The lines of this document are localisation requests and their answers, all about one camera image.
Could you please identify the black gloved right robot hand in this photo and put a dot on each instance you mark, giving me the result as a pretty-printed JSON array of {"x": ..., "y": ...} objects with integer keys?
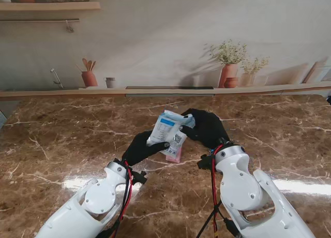
[{"x": 207, "y": 129}]

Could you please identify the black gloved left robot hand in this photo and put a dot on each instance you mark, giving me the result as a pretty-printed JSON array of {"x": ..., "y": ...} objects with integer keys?
[{"x": 141, "y": 150}]

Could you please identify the white and blue seasoning bag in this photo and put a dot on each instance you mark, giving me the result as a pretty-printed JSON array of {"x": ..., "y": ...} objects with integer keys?
[{"x": 168, "y": 132}]

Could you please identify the clear bottle with pink seasoning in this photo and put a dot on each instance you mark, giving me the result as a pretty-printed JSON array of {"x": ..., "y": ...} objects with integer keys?
[{"x": 173, "y": 156}]

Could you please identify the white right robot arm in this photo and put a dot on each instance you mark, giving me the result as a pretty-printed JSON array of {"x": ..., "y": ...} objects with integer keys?
[{"x": 250, "y": 194}]

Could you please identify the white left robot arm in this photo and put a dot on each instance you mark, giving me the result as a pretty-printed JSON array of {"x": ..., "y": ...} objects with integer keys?
[{"x": 88, "y": 204}]

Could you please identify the beige vase with flowers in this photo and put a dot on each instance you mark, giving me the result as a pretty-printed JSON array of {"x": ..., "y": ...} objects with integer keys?
[{"x": 247, "y": 79}]

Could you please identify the wooden cutting boards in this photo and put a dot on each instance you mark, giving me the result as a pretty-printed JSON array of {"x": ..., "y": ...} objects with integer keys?
[{"x": 314, "y": 72}]

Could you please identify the black edge object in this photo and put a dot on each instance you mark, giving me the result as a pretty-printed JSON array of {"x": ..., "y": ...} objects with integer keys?
[{"x": 329, "y": 99}]

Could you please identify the grey blue edge object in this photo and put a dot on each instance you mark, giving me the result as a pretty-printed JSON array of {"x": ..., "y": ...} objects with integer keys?
[{"x": 2, "y": 119}]

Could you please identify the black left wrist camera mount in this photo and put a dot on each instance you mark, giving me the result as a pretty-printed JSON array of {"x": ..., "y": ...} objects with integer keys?
[{"x": 138, "y": 177}]

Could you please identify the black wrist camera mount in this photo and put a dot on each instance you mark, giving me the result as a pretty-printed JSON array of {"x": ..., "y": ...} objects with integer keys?
[
  {"x": 205, "y": 163},
  {"x": 138, "y": 177}
]

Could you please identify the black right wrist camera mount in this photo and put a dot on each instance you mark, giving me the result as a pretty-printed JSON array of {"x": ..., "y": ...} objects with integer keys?
[{"x": 205, "y": 163}]

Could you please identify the wooden wall shelf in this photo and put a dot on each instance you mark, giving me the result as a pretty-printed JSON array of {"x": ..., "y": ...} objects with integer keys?
[{"x": 51, "y": 6}]

